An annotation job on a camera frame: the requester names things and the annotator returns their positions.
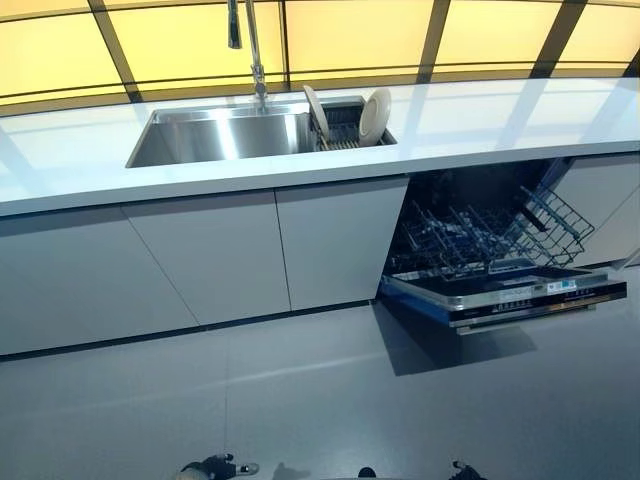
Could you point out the black robot right foot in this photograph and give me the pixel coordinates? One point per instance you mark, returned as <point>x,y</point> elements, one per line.
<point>366,475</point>

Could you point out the black and steel dish rack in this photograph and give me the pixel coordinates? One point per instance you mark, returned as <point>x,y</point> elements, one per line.
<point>345,127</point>

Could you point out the yellow window with dark frame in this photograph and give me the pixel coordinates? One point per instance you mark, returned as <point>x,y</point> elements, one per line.
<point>350,35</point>

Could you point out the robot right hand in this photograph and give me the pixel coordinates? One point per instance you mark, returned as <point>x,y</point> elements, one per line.
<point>470,474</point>

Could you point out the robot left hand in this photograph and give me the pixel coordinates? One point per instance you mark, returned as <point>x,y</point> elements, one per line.
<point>210,467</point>

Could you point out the cream round plate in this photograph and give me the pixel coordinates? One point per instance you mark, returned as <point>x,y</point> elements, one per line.
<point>316,110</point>
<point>375,117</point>

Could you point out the chrome kitchen faucet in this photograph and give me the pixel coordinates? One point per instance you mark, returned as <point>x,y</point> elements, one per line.
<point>257,60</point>

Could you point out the black dishwasher door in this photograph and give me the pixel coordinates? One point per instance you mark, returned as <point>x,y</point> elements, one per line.
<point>525,297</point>

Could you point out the stainless steel sink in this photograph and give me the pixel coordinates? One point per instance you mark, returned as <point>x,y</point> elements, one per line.
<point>220,135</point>

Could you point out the white cabinet door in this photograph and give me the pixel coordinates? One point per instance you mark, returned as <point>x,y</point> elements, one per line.
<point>210,255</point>
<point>605,200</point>
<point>75,280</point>
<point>340,240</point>

